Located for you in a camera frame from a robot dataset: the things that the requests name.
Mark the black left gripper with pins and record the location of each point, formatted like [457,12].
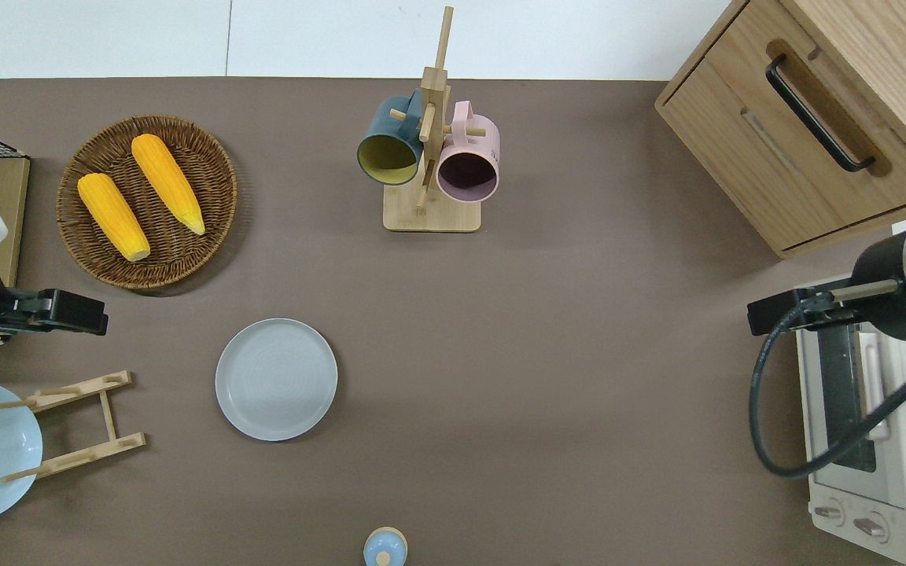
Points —
[68,312]

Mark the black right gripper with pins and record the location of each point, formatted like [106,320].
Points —
[775,310]

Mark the gray round plate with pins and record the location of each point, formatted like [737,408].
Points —
[276,380]

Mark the wooden plate rack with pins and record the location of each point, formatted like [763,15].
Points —
[107,414]

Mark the cream toaster oven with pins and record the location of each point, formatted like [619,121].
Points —
[838,393]

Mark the yellow corn cob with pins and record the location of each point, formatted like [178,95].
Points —
[167,182]
[113,216]

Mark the round wicker basket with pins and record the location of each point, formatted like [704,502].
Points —
[178,251]

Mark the wooden cabinet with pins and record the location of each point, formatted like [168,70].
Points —
[752,149]

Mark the pink mug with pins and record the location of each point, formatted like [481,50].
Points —
[480,141]

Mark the wooden mug tree stand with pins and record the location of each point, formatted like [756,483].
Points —
[431,211]

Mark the dark teal mug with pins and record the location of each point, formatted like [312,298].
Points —
[384,130]

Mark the small blue knob timer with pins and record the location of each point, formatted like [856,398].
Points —
[384,549]

